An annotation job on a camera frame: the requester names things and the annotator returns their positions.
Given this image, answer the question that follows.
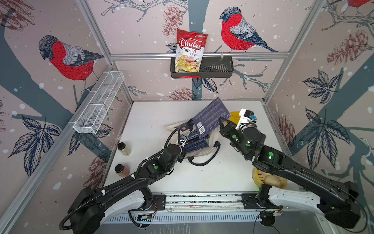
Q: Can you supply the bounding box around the black wall basket shelf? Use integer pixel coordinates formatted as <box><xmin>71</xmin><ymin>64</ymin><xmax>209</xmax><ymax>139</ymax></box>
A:
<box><xmin>170</xmin><ymin>57</ymin><xmax>234</xmax><ymax>79</ymax></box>

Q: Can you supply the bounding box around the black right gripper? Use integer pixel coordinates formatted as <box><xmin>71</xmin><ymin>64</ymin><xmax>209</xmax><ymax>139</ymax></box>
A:
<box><xmin>219</xmin><ymin>116</ymin><xmax>253</xmax><ymax>161</ymax></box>

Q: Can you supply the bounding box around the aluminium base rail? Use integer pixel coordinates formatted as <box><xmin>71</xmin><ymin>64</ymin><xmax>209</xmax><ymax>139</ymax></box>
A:
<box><xmin>81</xmin><ymin>191</ymin><xmax>322</xmax><ymax>214</ymax></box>

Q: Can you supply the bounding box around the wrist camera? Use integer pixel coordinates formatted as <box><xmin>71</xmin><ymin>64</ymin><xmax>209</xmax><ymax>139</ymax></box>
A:
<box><xmin>179</xmin><ymin>135</ymin><xmax>188</xmax><ymax>146</ymax></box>
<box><xmin>236</xmin><ymin>109</ymin><xmax>257</xmax><ymax>130</ymax></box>

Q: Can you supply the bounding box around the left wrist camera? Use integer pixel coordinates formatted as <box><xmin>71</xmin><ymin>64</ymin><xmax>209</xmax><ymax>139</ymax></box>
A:
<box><xmin>179</xmin><ymin>135</ymin><xmax>188</xmax><ymax>146</ymax></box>

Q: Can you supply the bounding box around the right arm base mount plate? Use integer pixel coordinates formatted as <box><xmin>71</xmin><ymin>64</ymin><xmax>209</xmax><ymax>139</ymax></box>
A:
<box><xmin>241</xmin><ymin>193</ymin><xmax>283</xmax><ymax>210</ymax></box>

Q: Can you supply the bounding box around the red Chuba cassava chips bag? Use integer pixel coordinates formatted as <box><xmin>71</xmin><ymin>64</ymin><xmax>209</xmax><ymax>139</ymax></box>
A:
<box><xmin>174</xmin><ymin>29</ymin><xmax>208</xmax><ymax>73</ymax></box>

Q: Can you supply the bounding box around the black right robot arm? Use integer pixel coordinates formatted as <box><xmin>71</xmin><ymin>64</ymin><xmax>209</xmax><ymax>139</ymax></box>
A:
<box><xmin>219</xmin><ymin>117</ymin><xmax>365</xmax><ymax>229</ymax></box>

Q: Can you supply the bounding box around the yellow paperback book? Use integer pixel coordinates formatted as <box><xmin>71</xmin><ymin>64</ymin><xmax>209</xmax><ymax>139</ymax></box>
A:
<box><xmin>229</xmin><ymin>111</ymin><xmax>241</xmax><ymax>125</ymax></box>

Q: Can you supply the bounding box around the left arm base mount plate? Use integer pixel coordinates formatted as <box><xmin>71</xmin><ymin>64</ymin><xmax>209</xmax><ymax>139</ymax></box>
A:
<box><xmin>132</xmin><ymin>194</ymin><xmax>167</xmax><ymax>212</ymax></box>

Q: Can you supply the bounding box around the clear spice jar black lid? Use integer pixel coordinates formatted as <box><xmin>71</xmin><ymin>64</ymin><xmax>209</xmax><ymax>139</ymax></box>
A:
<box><xmin>117</xmin><ymin>142</ymin><xmax>131</xmax><ymax>156</ymax></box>

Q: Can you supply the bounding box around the cream canvas tote bag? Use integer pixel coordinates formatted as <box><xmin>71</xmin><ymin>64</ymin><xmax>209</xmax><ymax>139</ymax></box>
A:
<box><xmin>166</xmin><ymin>119</ymin><xmax>221</xmax><ymax>167</ymax></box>

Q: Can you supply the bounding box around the dark navy grid-cover book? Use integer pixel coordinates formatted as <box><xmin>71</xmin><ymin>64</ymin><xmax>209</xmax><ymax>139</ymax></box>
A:
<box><xmin>192</xmin><ymin>97</ymin><xmax>231</xmax><ymax>139</ymax></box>

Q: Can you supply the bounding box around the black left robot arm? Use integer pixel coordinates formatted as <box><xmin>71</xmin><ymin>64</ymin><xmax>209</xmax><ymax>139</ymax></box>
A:
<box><xmin>58</xmin><ymin>129</ymin><xmax>186</xmax><ymax>234</ymax></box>

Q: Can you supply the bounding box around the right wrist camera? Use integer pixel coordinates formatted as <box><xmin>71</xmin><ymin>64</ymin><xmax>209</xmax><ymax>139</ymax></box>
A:
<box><xmin>236</xmin><ymin>109</ymin><xmax>257</xmax><ymax>130</ymax></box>

